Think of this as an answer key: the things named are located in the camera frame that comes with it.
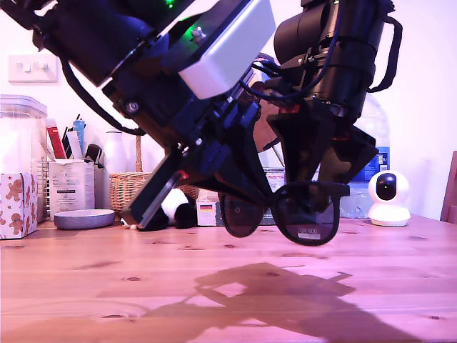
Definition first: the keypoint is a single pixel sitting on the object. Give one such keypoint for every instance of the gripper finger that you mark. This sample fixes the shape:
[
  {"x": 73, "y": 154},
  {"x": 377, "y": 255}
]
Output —
[
  {"x": 300, "y": 150},
  {"x": 350, "y": 157},
  {"x": 221, "y": 184},
  {"x": 250, "y": 164}
]

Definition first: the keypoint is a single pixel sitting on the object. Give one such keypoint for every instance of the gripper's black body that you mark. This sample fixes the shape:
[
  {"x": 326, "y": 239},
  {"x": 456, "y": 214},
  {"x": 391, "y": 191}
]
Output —
[
  {"x": 171, "y": 125},
  {"x": 342, "y": 89}
]

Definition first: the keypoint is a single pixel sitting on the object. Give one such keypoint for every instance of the black sunglasses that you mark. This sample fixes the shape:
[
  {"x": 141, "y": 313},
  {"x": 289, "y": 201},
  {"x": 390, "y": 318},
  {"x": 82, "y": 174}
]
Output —
[{"x": 242, "y": 218}]

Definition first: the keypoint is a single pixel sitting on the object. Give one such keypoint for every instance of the cardboard can tray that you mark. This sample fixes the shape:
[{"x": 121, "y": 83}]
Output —
[{"x": 207, "y": 214}]

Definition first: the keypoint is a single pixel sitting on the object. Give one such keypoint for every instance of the large clear water bottle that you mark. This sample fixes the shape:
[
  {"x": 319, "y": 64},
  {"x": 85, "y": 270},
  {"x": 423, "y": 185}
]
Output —
[{"x": 378, "y": 121}]

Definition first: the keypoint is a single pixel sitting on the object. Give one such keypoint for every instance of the panda plush toy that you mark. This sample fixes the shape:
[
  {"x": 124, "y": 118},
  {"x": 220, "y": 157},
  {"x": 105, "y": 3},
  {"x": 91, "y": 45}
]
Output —
[{"x": 178, "y": 214}]

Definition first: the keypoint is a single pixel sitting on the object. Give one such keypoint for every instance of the white bottle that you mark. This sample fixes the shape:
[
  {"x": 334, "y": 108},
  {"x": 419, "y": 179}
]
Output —
[{"x": 113, "y": 157}]

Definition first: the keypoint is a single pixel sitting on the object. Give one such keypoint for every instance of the blue tube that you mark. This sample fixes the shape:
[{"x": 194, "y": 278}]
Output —
[{"x": 79, "y": 132}]

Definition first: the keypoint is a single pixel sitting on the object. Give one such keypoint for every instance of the white paper strip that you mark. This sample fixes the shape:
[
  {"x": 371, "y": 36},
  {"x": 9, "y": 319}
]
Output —
[{"x": 74, "y": 144}]

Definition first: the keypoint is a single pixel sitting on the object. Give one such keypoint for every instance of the black pen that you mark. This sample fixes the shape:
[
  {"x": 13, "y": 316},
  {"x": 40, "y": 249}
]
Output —
[{"x": 66, "y": 143}]

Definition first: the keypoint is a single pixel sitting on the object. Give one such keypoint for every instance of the red and white packet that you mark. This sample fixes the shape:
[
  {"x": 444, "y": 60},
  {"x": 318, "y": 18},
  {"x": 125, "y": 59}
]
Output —
[{"x": 55, "y": 143}]

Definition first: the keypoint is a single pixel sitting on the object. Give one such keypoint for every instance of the grey bowl white inside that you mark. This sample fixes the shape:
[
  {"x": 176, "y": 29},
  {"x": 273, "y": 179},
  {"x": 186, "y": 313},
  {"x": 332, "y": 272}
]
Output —
[{"x": 82, "y": 218}]

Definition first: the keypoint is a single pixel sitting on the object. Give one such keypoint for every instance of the clear plastic lidded container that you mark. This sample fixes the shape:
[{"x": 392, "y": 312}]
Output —
[{"x": 21, "y": 107}]

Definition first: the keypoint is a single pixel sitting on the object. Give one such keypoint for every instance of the gingerbread print tissue box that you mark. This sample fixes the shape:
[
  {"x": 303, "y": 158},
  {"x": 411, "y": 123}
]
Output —
[{"x": 18, "y": 207}]

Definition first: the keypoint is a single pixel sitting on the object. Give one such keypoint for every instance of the small white round camera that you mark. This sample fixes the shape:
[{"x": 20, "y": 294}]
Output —
[{"x": 389, "y": 211}]

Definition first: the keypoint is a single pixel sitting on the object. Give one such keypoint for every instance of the white wall light switch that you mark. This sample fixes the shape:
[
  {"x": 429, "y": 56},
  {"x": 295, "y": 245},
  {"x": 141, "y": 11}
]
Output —
[{"x": 32, "y": 68}]

